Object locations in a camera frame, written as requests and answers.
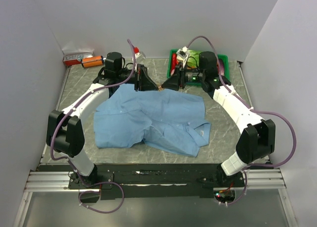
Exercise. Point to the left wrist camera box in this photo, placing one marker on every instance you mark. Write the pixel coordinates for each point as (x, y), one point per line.
(139, 55)

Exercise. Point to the red white carton box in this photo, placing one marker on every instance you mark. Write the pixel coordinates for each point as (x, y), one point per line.
(74, 57)

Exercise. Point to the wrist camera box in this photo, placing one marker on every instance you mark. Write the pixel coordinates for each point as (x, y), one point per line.
(183, 54)
(139, 55)

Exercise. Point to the purple eggplant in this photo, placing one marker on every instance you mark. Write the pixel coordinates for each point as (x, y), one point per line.
(221, 67)

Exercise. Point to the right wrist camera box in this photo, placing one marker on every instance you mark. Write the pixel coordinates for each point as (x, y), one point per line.
(183, 54)

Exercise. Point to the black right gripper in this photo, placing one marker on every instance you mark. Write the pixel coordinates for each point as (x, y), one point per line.
(178, 79)

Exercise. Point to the orange cylindrical bottle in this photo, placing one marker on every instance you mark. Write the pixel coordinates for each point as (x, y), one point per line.
(92, 61)

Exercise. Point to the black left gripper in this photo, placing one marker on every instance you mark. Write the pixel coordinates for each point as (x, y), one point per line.
(145, 84)

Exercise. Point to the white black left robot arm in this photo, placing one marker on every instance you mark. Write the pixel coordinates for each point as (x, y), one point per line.
(65, 133)

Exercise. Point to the green white cabbage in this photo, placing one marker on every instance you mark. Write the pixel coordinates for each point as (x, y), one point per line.
(193, 60)

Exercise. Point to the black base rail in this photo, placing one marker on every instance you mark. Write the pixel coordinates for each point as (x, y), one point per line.
(161, 180)

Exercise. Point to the red chili pepper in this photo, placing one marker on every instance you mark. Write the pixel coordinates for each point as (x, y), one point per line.
(173, 61)

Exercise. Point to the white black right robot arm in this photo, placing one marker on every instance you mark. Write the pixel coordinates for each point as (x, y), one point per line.
(257, 135)

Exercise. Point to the green plastic crate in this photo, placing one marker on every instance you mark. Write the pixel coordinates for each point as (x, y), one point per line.
(222, 57)

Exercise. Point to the light blue shirt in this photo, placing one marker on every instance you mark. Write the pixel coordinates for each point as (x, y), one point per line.
(166, 120)

